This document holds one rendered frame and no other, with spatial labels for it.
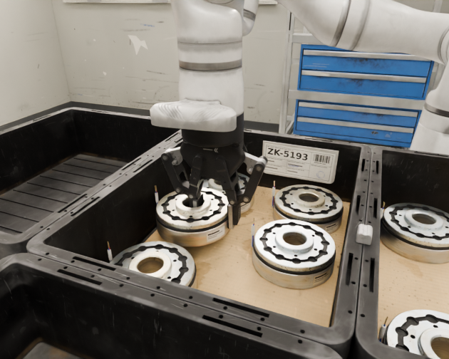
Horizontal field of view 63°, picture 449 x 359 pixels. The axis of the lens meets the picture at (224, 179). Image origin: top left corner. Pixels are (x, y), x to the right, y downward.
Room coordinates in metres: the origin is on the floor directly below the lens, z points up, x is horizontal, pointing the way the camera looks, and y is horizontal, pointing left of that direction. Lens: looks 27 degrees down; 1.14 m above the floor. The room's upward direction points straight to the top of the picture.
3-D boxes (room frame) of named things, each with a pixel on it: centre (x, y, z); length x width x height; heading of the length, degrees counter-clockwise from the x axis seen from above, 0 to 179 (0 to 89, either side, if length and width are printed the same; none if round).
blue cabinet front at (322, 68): (2.14, -0.79, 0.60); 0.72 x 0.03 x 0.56; 70
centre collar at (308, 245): (0.37, -0.09, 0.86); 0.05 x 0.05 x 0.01
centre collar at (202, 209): (0.43, 0.04, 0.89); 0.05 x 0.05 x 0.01
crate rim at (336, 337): (0.40, -0.02, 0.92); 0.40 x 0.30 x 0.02; 158
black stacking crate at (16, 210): (0.51, 0.26, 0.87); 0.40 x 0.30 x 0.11; 158
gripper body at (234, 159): (0.42, 0.01, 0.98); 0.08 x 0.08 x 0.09
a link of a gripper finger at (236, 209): (0.41, -0.02, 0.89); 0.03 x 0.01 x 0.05; 73
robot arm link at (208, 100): (0.40, 0.02, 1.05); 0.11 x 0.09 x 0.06; 163
